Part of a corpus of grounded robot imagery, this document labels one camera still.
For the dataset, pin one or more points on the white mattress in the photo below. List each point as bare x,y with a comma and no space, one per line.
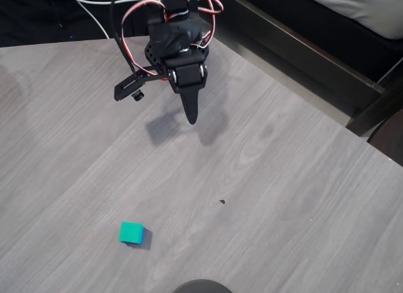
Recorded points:
362,9

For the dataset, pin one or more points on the dark round chair edge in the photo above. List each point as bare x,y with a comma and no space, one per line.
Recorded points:
388,141

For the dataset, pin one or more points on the dark round object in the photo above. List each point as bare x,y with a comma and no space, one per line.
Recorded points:
201,287

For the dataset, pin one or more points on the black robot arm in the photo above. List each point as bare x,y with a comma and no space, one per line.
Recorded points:
173,34

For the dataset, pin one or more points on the dark wooden bed frame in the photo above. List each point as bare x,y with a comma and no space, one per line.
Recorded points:
299,50

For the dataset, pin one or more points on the green cube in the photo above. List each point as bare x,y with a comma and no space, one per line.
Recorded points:
129,231

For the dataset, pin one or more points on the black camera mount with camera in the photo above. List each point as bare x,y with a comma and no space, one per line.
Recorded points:
126,89

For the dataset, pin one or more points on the blue cube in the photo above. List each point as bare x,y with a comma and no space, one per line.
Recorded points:
142,236

